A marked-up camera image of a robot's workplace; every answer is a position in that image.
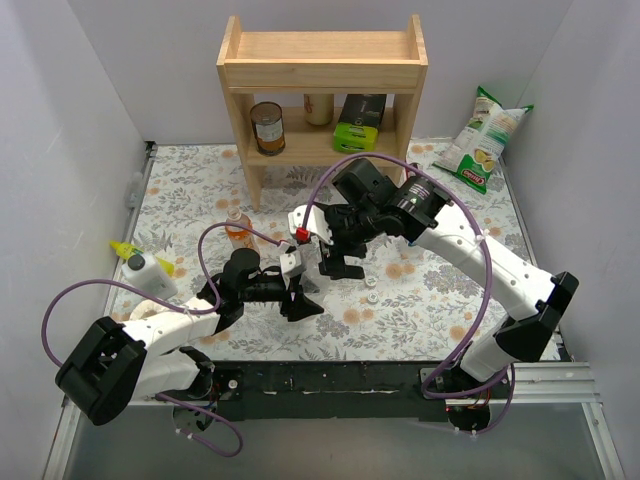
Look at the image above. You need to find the clear plastic bottle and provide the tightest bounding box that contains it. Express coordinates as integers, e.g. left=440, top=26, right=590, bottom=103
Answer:
left=298, top=243, right=325, bottom=295

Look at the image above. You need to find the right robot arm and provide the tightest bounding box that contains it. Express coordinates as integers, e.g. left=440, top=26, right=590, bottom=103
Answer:
left=318, top=157, right=579, bottom=398

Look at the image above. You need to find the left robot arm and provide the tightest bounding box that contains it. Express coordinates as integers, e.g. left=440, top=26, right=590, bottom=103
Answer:
left=55, top=248, right=324, bottom=426

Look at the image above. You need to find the orange drink bottle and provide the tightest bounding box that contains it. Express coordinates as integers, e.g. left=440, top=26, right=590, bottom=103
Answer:
left=225, top=207, right=259, bottom=253

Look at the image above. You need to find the blue label water bottle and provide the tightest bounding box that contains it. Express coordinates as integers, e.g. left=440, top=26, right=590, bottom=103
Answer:
left=405, top=241, right=425, bottom=258

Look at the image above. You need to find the yellow squeeze bottle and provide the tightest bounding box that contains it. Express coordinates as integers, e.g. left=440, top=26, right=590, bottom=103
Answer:
left=109, top=241, right=175, bottom=276

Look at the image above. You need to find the dark red snack bar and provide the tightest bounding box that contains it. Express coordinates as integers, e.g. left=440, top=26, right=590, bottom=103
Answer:
left=405, top=162, right=424, bottom=180

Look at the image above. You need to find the green wipes pack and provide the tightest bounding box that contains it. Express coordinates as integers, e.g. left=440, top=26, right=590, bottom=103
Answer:
left=332, top=122, right=379, bottom=154

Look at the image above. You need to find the floral patterned table mat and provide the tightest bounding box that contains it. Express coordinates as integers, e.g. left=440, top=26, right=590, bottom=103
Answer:
left=132, top=145, right=482, bottom=361

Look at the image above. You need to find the black box on shelf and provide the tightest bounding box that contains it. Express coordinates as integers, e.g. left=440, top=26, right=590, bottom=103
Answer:
left=338, top=94, right=387, bottom=129

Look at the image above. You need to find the cream cylindrical jar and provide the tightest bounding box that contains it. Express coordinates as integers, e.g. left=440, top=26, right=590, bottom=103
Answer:
left=304, top=93, right=334, bottom=126

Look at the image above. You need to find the brown tin can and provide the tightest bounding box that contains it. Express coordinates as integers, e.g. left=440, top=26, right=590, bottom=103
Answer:
left=250, top=101, right=286, bottom=156

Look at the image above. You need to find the green chips bag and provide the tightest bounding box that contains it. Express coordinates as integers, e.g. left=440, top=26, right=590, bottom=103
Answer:
left=434, top=86, right=534, bottom=194

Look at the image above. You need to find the wooden shelf rack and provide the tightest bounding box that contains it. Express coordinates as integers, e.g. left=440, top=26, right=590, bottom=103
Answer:
left=217, top=14, right=428, bottom=209

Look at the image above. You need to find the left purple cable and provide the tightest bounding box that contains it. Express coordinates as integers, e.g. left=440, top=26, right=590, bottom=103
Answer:
left=40, top=222, right=291, bottom=459

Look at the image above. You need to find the purple cable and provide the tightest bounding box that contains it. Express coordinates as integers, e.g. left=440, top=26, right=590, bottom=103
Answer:
left=40, top=222, right=291, bottom=459
left=304, top=152, right=516, bottom=435

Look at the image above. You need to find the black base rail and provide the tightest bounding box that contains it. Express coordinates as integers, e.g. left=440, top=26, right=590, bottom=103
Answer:
left=171, top=361, right=511, bottom=431

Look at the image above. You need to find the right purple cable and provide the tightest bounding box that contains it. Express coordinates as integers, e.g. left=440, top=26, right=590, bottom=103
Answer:
left=304, top=152, right=516, bottom=435

